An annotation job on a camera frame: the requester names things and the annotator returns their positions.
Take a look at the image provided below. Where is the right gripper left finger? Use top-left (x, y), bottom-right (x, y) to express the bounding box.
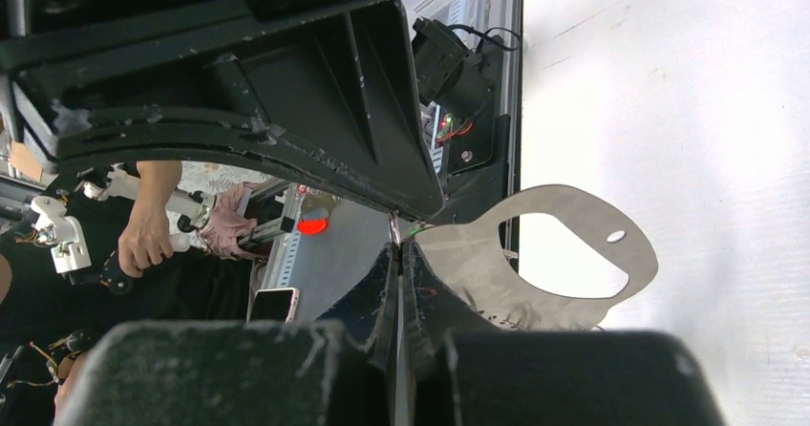
top-left (55, 244), bottom-right (399, 425)

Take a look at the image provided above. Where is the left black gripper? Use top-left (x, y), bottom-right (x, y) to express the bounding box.
top-left (1, 0), bottom-right (444, 220)

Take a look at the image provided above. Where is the red emergency button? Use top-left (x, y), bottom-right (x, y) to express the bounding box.
top-left (296, 207), bottom-right (330, 236)

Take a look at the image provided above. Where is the keyring with keys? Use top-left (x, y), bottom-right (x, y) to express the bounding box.
top-left (412, 184), bottom-right (659, 330)

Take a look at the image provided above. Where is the operator hand in background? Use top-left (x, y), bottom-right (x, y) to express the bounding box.
top-left (117, 202), bottom-right (174, 278)

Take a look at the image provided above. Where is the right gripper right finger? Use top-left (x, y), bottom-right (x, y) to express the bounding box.
top-left (402, 242), bottom-right (723, 425)

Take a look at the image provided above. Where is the smartphone on bench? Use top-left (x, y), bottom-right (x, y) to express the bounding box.
top-left (246, 288), bottom-right (300, 323)

